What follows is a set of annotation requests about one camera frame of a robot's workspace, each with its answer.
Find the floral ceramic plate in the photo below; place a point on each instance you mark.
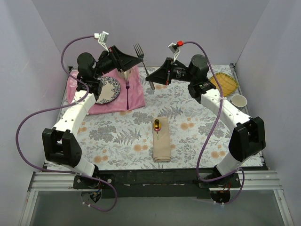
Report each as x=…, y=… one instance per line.
x=110, y=90

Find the green inside ceramic mug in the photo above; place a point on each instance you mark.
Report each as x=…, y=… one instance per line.
x=125, y=74

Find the beige cloth napkin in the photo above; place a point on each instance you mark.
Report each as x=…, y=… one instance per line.
x=162, y=146

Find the pink cloth placemat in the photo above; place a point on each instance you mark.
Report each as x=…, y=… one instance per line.
x=136, y=95

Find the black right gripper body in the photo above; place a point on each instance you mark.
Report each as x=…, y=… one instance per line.
x=169, y=71

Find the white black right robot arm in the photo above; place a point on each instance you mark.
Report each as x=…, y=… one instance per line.
x=248, y=134

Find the purple fork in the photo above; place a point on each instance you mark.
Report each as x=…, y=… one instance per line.
x=127, y=87

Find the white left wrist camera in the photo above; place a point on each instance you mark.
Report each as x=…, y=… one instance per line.
x=103, y=39

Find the floral patterned table mat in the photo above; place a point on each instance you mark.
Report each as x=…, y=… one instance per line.
x=124, y=140

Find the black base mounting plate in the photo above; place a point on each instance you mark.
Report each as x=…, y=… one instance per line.
x=157, y=183

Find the yellow woven bamboo tray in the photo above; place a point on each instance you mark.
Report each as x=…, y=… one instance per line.
x=228, y=84

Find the iridescent spoon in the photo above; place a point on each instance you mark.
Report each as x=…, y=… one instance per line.
x=157, y=127

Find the grey white mug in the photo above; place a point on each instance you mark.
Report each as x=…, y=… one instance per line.
x=239, y=101

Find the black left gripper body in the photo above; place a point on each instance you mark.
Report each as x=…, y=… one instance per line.
x=115, y=59

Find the aluminium frame rail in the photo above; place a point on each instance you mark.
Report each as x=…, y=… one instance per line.
x=57, y=199

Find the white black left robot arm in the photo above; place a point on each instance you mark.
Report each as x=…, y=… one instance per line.
x=60, y=143

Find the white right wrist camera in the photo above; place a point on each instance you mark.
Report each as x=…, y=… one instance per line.
x=175, y=48

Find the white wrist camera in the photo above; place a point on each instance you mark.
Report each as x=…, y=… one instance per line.
x=103, y=39
x=175, y=48

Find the silver fork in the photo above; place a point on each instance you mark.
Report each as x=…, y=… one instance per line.
x=140, y=54

